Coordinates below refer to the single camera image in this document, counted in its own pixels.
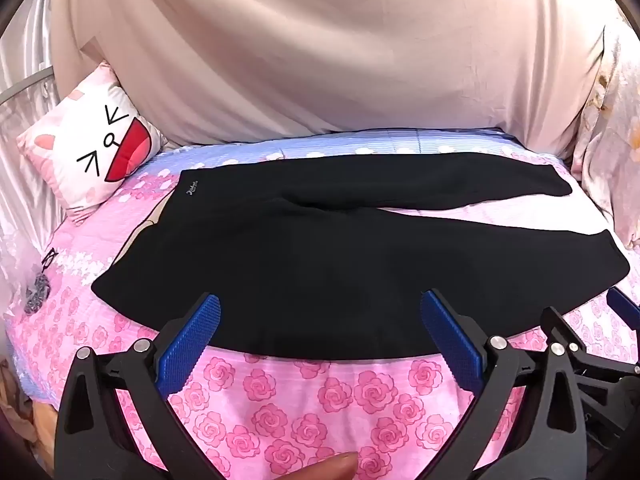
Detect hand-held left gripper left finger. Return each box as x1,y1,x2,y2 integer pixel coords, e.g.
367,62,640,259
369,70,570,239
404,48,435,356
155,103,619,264
54,293,222,480

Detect beige hanging sheet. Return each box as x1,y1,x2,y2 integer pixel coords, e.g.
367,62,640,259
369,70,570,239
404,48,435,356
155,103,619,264
47,0,608,161

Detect person's left hand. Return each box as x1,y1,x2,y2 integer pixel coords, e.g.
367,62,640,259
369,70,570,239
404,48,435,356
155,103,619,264
279,451,359,480

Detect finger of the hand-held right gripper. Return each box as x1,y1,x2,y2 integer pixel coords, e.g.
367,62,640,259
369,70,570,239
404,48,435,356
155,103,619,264
606,287,640,323
541,306,587,357

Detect black pants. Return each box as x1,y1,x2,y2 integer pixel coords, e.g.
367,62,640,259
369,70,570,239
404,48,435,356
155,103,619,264
91,152,631,362

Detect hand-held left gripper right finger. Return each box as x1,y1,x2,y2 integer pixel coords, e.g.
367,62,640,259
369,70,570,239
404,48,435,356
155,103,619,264
420,288,587,480

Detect clear plastic bag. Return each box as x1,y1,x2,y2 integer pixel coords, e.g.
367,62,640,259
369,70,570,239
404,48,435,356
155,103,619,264
0,245,57,317

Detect shiny pale satin curtain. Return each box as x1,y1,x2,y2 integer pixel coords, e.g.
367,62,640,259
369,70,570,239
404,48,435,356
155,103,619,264
0,0,68,321

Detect pink rose print blanket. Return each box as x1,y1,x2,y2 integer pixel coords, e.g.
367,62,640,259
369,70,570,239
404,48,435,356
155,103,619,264
7,127,640,480

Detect grey metal rail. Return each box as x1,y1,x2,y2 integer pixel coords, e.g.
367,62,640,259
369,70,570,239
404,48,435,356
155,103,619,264
0,71,55,107

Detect brown crumpled paper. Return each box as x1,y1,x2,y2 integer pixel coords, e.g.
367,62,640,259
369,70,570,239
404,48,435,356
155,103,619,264
0,355,57,461

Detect white cat face pillow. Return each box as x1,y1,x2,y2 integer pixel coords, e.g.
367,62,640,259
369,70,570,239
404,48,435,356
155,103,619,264
17,61,168,211

